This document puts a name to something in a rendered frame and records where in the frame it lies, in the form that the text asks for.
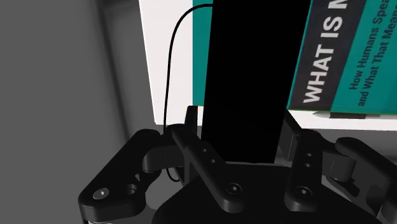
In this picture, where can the teal book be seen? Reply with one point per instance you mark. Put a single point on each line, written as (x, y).
(356, 46)

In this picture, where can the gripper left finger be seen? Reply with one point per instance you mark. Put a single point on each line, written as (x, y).
(115, 176)

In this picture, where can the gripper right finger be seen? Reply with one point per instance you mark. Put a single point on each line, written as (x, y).
(305, 173)

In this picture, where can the black flat rectangular slab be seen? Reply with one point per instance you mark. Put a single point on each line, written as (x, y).
(248, 77)

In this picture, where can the white table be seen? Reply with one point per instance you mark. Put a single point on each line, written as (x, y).
(183, 68)

